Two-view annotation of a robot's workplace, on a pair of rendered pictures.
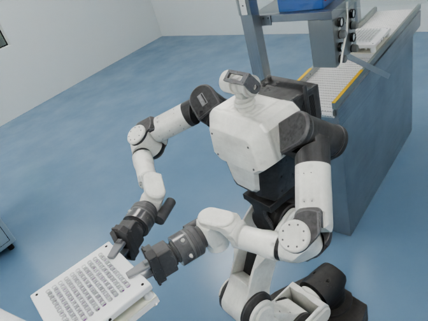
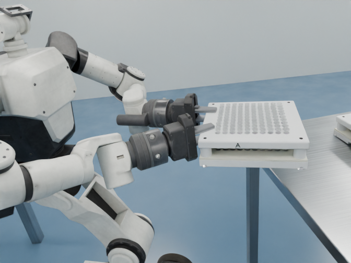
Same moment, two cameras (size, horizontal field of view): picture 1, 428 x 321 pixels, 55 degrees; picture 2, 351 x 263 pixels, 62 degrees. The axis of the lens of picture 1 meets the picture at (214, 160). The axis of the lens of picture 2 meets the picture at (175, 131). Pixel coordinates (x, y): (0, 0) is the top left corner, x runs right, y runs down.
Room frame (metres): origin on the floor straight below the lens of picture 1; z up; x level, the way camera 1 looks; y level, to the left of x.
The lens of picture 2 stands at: (1.40, 0.76, 1.41)
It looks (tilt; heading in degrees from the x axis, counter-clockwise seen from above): 26 degrees down; 225
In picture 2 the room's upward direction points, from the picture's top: 7 degrees counter-clockwise
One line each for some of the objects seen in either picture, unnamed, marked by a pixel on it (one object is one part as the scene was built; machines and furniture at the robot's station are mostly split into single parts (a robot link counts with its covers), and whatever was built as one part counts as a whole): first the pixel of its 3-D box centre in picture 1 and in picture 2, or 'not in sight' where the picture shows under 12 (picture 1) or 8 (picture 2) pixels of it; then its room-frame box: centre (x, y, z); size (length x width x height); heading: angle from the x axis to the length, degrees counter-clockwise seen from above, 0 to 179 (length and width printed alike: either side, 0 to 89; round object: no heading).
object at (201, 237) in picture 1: (204, 233); (141, 117); (0.87, 0.08, 1.05); 0.11 x 0.11 x 0.11; 22
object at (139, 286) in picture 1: (89, 292); (250, 121); (0.77, 0.40, 1.06); 0.25 x 0.24 x 0.02; 30
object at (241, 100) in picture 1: (239, 86); (8, 30); (1.09, -0.13, 1.35); 0.10 x 0.07 x 0.09; 31
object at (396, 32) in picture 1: (384, 47); not in sight; (2.03, -1.05, 0.93); 1.32 x 0.02 x 0.03; 134
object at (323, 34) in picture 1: (333, 34); not in sight; (1.64, -0.63, 1.22); 0.22 x 0.11 x 0.20; 134
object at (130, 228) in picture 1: (132, 230); (169, 143); (0.96, 0.29, 1.06); 0.12 x 0.10 x 0.13; 152
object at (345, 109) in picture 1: (360, 59); not in sight; (2.13, -0.96, 0.85); 1.30 x 0.29 x 0.10; 134
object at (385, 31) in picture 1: (360, 37); not in sight; (2.15, -0.98, 0.97); 0.25 x 0.24 x 0.02; 43
